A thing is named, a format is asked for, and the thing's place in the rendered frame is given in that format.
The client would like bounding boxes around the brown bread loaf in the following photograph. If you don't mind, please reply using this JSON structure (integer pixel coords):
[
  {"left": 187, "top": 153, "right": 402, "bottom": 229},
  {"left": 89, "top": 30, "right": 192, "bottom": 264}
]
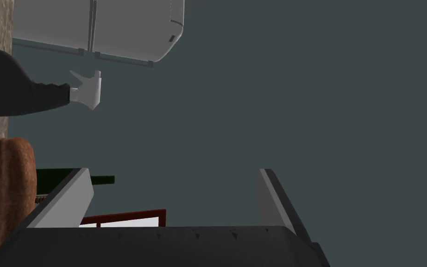
[{"left": 0, "top": 137, "right": 38, "bottom": 258}]

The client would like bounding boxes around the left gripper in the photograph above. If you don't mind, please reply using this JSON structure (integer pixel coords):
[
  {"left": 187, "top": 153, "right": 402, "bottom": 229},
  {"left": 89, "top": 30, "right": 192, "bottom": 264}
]
[{"left": 69, "top": 69, "right": 102, "bottom": 111}]

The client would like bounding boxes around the grey refrigerator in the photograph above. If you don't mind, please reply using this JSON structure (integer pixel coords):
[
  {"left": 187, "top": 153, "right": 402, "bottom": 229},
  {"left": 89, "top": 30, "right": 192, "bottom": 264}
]
[{"left": 13, "top": 0, "right": 186, "bottom": 69}]

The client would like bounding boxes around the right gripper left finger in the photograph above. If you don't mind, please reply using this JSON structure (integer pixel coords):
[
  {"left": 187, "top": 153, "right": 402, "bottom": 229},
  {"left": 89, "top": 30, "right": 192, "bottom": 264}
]
[{"left": 24, "top": 167, "right": 95, "bottom": 229}]

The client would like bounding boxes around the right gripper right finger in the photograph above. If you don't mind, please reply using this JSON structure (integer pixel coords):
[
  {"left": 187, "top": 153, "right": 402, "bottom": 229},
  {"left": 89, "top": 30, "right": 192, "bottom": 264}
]
[{"left": 256, "top": 168, "right": 314, "bottom": 245}]

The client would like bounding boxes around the dark green bottle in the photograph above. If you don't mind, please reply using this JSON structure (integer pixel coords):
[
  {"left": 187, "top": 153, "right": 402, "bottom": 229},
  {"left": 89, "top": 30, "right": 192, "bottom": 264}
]
[{"left": 35, "top": 167, "right": 116, "bottom": 196}]

